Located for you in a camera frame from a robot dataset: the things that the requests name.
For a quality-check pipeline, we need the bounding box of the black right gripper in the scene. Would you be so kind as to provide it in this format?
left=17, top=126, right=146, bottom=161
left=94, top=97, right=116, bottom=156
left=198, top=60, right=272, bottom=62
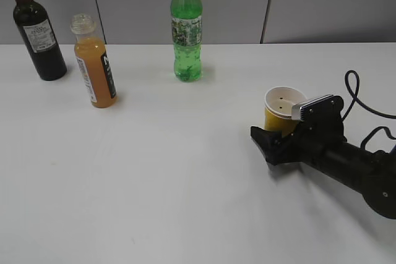
left=250, top=112, right=350, bottom=168

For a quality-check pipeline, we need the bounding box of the yellow paper cup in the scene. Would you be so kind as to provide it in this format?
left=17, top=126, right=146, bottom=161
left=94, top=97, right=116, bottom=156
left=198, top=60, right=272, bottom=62
left=264, top=86, right=307, bottom=137

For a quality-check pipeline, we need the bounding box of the NFC orange juice bottle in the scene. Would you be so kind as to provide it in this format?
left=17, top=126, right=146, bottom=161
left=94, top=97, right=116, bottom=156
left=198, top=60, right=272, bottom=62
left=71, top=14, right=117, bottom=108

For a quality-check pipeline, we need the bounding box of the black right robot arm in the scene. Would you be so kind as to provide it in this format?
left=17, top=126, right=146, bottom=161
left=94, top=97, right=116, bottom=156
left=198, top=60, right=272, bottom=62
left=251, top=115, right=395, bottom=219

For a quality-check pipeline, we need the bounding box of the green plastic soda bottle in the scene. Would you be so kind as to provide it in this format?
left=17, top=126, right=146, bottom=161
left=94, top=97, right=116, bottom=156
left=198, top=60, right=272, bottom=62
left=170, top=0, right=203, bottom=82

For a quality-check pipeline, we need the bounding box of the dark red wine bottle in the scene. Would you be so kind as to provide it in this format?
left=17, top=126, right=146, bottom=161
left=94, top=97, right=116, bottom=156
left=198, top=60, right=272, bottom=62
left=13, top=0, right=67, bottom=81

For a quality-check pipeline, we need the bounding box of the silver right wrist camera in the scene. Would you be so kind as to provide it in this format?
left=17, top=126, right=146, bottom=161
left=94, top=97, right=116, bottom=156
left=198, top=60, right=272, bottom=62
left=291, top=94, right=344, bottom=122

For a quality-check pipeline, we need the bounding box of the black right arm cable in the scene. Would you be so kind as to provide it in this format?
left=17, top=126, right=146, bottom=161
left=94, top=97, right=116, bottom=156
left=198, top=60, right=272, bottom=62
left=342, top=70, right=396, bottom=153

